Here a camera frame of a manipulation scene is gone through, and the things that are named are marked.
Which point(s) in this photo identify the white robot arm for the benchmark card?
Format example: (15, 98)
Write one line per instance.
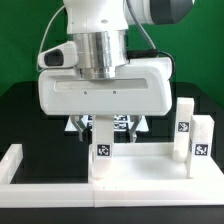
(95, 74)

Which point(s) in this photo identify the white U-shaped obstacle frame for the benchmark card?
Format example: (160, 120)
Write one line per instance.
(200, 191)

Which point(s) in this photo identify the white desk tabletop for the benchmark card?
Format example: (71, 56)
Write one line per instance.
(141, 161)

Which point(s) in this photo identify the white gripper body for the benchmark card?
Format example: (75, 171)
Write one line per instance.
(141, 87)

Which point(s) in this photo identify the marker tag sheet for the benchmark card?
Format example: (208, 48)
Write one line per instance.
(121, 124)

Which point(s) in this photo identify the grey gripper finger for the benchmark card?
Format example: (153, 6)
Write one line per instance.
(134, 128)
(77, 122)

